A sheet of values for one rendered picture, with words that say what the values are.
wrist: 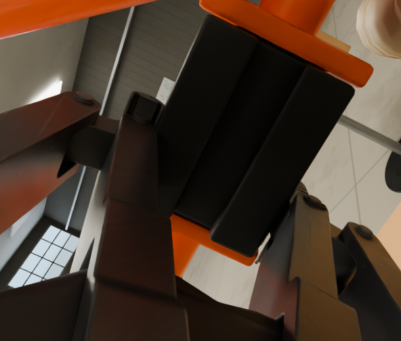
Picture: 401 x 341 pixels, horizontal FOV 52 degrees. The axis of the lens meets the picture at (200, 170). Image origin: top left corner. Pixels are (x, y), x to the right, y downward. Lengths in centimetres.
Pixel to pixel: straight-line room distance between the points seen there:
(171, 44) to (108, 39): 142
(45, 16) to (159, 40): 907
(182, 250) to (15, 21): 11
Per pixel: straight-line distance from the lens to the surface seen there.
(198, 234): 16
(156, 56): 940
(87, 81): 1037
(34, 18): 19
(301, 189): 17
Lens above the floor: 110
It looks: 5 degrees down
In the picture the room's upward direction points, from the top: 64 degrees counter-clockwise
